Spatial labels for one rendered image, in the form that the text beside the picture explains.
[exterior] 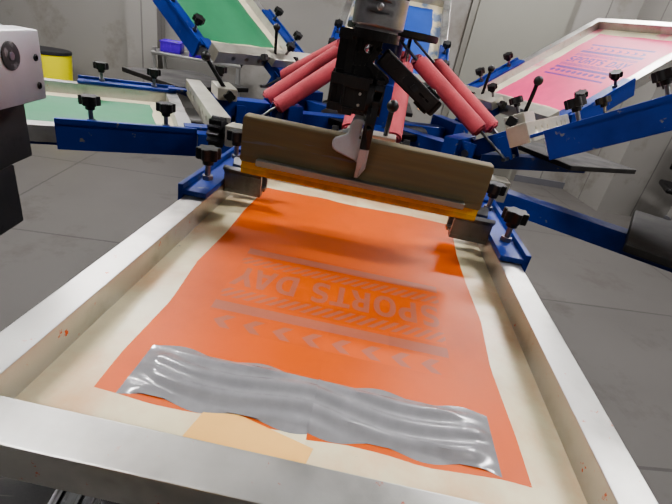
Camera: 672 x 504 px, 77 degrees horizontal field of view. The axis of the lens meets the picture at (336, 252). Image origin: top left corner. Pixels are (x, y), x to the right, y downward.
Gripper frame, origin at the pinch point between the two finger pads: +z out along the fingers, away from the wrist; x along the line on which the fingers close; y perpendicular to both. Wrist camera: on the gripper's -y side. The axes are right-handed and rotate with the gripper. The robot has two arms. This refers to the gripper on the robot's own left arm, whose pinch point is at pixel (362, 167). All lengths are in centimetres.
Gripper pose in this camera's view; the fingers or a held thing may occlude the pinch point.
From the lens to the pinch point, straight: 71.7
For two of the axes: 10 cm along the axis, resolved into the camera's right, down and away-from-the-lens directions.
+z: -1.8, 8.7, 4.5
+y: -9.8, -2.1, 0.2
